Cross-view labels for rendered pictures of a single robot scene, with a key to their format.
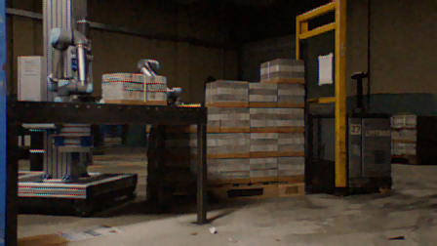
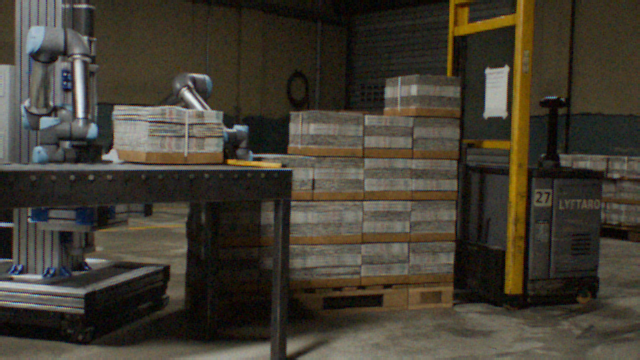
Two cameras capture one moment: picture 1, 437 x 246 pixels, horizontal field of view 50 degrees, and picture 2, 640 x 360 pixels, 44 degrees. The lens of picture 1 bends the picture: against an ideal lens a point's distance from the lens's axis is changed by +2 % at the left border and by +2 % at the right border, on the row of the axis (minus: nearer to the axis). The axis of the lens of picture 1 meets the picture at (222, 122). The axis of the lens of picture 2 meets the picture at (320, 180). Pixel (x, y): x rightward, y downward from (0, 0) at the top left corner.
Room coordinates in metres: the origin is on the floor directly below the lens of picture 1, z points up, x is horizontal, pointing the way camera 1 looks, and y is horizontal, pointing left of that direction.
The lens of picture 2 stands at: (-0.04, 0.01, 0.93)
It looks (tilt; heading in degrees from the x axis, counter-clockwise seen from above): 3 degrees down; 0
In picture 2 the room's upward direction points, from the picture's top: 2 degrees clockwise
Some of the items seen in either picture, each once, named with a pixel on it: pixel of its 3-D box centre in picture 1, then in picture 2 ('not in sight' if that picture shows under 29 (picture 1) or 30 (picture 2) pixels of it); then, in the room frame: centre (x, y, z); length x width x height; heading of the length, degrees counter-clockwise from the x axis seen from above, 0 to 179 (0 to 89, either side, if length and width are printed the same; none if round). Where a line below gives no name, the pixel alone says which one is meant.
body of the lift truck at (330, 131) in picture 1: (349, 150); (530, 230); (4.80, -1.33, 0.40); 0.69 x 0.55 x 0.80; 22
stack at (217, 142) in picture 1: (213, 152); (299, 232); (4.22, 0.08, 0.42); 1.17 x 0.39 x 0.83; 112
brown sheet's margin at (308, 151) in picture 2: (225, 104); (324, 151); (4.27, -0.04, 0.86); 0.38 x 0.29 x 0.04; 22
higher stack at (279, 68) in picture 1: (281, 127); (418, 190); (4.49, -0.59, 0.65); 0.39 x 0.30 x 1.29; 22
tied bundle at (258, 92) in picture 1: (255, 96); (373, 136); (4.38, -0.31, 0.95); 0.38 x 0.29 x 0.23; 22
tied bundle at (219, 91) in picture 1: (225, 96); (325, 135); (4.27, -0.04, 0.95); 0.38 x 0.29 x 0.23; 22
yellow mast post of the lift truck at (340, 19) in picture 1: (338, 93); (518, 136); (4.35, -1.11, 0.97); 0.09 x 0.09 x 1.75; 22
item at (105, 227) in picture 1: (92, 231); not in sight; (2.90, 0.81, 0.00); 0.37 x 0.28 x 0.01; 131
